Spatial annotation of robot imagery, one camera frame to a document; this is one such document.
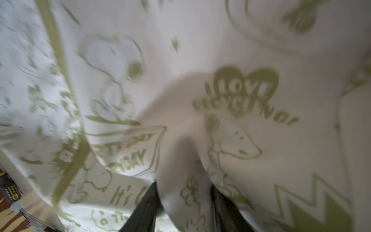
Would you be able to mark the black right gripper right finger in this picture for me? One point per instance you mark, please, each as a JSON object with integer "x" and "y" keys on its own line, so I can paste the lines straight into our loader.
{"x": 227, "y": 217}

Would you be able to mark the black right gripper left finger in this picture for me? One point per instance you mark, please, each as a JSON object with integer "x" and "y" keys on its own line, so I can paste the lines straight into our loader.
{"x": 143, "y": 219}

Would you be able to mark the white green printed jacket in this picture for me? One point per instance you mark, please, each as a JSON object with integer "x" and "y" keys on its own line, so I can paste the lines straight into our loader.
{"x": 268, "y": 101}

